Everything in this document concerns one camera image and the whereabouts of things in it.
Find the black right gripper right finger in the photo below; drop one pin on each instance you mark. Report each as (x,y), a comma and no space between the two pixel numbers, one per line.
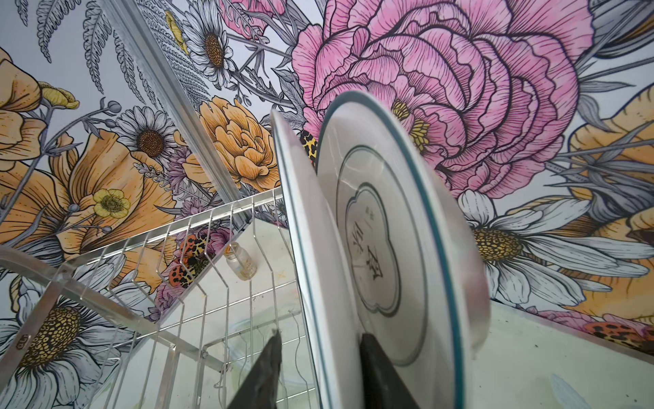
(383,387)

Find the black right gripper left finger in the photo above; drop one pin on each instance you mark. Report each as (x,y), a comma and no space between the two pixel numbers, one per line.
(260,388)

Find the white plate teal rim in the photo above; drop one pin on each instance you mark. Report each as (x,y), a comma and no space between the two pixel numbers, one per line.
(321,270)

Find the silver metal dish rack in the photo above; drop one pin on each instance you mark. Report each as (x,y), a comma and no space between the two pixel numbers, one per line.
(158,320)

